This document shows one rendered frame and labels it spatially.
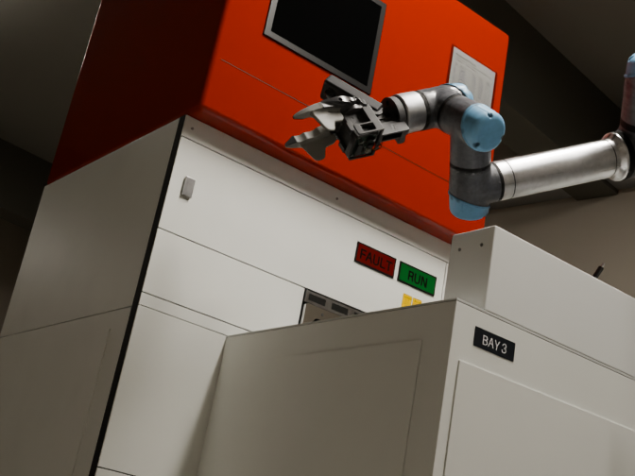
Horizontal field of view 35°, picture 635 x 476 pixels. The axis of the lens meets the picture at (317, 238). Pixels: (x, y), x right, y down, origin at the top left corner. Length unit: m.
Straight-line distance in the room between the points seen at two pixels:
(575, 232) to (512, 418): 3.15
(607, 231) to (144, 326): 3.02
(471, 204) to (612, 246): 2.73
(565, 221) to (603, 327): 2.98
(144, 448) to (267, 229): 0.52
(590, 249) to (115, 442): 3.10
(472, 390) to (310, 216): 0.77
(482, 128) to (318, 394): 0.53
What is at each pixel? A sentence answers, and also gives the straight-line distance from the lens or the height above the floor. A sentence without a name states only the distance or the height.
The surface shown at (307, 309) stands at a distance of 2.08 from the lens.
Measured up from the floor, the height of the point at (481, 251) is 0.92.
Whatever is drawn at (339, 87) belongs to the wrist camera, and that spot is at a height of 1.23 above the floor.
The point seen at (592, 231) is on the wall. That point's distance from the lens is 4.62.
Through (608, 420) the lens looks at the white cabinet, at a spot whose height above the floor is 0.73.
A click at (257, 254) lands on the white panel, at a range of 2.04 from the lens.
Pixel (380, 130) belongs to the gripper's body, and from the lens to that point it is 1.76.
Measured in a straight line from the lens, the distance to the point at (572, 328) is 1.69.
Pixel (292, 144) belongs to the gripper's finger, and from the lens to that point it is 1.77.
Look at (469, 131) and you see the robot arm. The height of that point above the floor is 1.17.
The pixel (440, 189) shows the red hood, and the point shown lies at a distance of 2.35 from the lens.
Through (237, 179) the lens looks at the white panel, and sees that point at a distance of 2.05.
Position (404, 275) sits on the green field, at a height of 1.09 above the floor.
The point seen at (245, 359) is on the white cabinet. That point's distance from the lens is 1.89.
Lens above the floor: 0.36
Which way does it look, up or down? 20 degrees up
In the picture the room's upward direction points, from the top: 11 degrees clockwise
